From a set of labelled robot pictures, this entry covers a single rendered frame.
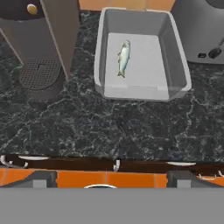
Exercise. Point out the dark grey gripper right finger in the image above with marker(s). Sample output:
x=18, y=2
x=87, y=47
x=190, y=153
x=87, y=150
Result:
x=180, y=178

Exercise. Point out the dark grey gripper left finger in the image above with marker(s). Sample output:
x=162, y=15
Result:
x=43, y=178

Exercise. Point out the clear grey tupperware container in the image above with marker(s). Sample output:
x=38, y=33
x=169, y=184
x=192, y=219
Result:
x=140, y=81

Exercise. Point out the silver green fish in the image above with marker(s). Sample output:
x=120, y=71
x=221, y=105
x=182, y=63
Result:
x=124, y=58

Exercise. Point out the white round rim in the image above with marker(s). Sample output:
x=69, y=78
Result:
x=100, y=185

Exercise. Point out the dark brown coffee machine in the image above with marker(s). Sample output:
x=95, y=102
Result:
x=38, y=43

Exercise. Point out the grey toaster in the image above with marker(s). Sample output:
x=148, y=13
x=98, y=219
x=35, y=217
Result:
x=198, y=29

